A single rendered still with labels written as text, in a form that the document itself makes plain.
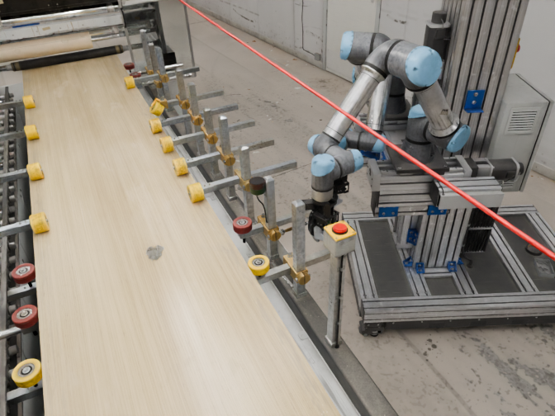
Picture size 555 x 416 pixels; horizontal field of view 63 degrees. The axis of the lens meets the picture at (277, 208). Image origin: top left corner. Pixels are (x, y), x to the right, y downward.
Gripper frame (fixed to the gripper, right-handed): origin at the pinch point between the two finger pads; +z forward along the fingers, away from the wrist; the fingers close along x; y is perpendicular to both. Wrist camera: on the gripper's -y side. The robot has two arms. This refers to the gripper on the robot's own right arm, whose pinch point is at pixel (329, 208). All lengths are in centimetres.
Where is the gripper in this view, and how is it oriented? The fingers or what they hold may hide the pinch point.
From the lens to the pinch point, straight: 206.6
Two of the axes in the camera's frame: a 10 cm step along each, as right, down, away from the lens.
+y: 9.0, -2.8, 3.3
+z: 0.4, 8.0, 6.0
